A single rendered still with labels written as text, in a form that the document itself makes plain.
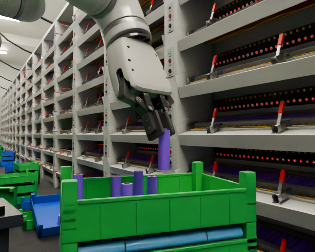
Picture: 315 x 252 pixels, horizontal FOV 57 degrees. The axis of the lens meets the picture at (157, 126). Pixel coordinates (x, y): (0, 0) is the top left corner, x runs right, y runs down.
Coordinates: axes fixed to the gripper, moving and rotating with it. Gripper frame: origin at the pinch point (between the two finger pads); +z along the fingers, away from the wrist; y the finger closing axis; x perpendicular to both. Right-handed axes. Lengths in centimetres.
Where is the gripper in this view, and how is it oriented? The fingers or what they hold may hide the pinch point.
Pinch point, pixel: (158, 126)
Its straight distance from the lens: 46.6
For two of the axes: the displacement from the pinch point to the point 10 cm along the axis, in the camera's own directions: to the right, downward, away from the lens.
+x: 6.9, -4.4, -5.8
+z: 3.2, 9.0, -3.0
